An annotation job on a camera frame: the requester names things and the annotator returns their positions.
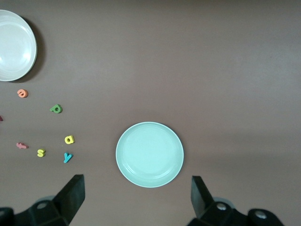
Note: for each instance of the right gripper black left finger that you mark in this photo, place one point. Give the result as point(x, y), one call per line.
point(65, 202)

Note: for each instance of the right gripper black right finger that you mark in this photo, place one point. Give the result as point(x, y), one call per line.
point(207, 207)

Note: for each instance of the teal letter y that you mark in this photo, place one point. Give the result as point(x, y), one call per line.
point(67, 157)

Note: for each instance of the green letter p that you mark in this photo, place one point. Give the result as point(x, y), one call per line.
point(52, 109)

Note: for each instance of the yellow letter s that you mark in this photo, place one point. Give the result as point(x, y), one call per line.
point(41, 153)

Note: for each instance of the pink letter f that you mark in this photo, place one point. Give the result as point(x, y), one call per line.
point(22, 146)

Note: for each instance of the green plate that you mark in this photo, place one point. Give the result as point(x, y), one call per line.
point(149, 154)

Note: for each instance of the orange letter e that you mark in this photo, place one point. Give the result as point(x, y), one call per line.
point(24, 94)

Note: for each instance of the beige plate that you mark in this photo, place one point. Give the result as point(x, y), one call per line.
point(14, 44)

